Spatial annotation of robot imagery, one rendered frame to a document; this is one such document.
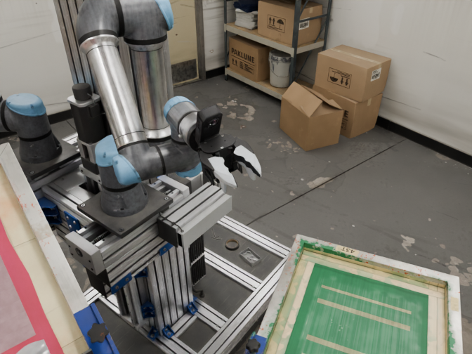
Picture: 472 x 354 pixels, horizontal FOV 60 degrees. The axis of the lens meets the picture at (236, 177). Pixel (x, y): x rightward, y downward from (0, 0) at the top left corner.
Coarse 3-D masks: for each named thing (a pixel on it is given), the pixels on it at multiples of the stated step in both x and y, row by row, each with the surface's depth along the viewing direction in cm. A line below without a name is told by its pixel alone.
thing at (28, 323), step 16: (0, 224) 101; (0, 240) 100; (0, 256) 98; (16, 256) 99; (0, 272) 97; (16, 272) 98; (0, 288) 95; (16, 288) 96; (32, 288) 97; (0, 304) 94; (16, 304) 95; (32, 304) 96; (0, 320) 92; (16, 320) 93; (32, 320) 94; (0, 336) 91; (16, 336) 92; (32, 336) 93; (48, 336) 94; (0, 352) 90; (16, 352) 91
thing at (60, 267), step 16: (0, 160) 105; (16, 160) 106; (16, 176) 104; (16, 192) 102; (32, 192) 104; (32, 208) 102; (32, 224) 100; (48, 224) 102; (48, 240) 100; (48, 256) 98; (64, 256) 99; (64, 272) 98; (64, 288) 96; (80, 288) 98; (80, 304) 96
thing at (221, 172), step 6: (210, 162) 79; (216, 162) 78; (222, 162) 78; (216, 168) 77; (222, 168) 77; (216, 174) 76; (222, 174) 76; (228, 174) 75; (222, 180) 76; (228, 180) 75; (234, 180) 74; (222, 186) 79; (234, 186) 74
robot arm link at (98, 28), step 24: (96, 0) 97; (96, 24) 96; (96, 48) 97; (96, 72) 97; (120, 72) 98; (120, 96) 96; (120, 120) 96; (120, 144) 96; (144, 144) 97; (120, 168) 94; (144, 168) 96
